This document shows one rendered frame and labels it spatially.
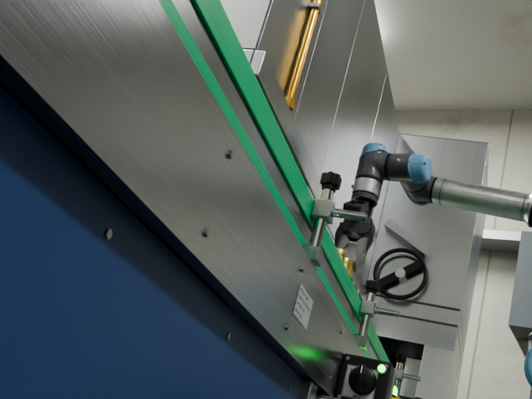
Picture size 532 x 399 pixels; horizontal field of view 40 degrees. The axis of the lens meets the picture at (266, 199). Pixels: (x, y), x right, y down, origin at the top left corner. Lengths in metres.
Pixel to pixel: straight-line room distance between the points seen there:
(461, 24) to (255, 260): 4.22
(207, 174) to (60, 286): 0.18
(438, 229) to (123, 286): 2.53
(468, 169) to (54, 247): 2.74
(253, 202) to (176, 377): 0.18
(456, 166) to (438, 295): 0.56
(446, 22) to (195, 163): 4.36
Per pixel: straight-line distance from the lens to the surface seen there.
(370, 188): 1.95
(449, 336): 2.88
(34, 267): 0.46
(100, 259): 0.52
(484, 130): 5.60
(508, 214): 2.01
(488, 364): 4.92
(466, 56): 5.17
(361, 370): 1.20
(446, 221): 3.03
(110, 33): 0.46
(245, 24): 1.57
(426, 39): 5.07
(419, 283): 2.93
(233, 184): 0.66
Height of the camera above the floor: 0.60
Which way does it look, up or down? 21 degrees up
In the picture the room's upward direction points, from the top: 16 degrees clockwise
